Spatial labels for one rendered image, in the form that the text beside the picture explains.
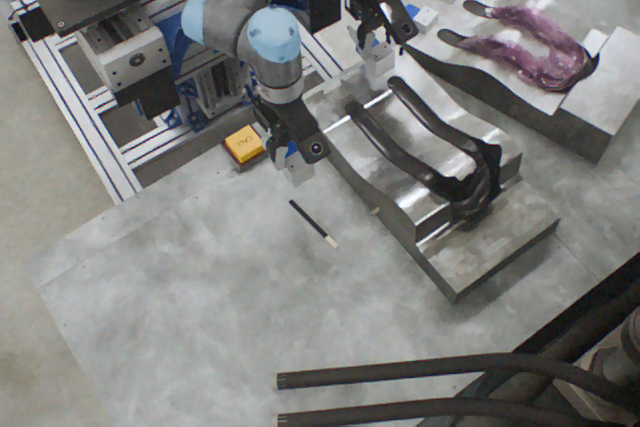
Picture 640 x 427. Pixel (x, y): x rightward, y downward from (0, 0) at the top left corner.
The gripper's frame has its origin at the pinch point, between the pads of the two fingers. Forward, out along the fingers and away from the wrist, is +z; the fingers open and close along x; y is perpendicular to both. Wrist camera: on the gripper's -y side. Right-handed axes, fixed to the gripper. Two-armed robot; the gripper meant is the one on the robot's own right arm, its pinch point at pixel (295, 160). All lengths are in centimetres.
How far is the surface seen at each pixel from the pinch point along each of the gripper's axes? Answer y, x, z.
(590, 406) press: -64, -18, 16
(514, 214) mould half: -30.0, -29.3, 8.8
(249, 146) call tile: 14.6, 2.3, 11.3
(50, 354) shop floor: 39, 69, 95
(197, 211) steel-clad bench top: 10.0, 18.3, 15.0
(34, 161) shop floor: 105, 44, 95
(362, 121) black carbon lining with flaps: 3.2, -18.2, 6.8
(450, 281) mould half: -33.2, -10.6, 8.8
